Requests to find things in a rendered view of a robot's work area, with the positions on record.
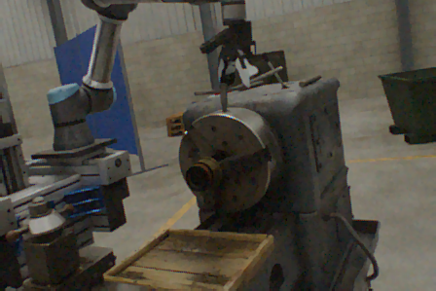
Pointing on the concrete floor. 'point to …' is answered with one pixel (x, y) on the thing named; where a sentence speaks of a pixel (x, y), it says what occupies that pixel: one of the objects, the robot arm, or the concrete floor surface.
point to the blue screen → (69, 63)
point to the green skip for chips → (412, 104)
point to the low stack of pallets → (174, 125)
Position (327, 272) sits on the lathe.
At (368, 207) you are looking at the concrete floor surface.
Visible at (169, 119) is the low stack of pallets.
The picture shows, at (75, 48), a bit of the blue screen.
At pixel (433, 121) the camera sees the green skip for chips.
